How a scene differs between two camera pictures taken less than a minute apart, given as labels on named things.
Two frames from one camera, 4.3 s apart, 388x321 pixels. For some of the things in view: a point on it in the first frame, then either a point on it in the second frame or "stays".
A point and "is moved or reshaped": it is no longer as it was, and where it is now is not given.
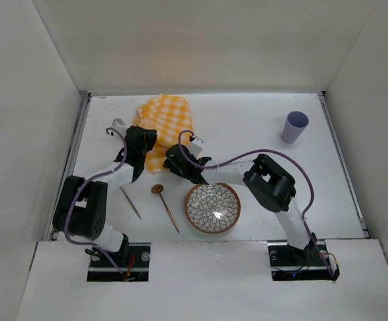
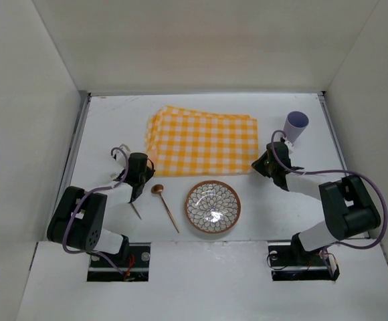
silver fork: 130,202 stays
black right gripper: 172,160 to 265,168
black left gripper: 146,139 to 136,192
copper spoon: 158,188 stays
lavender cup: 295,123 stays
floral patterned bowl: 213,208 stays
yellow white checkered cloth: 170,117 is moved or reshaped
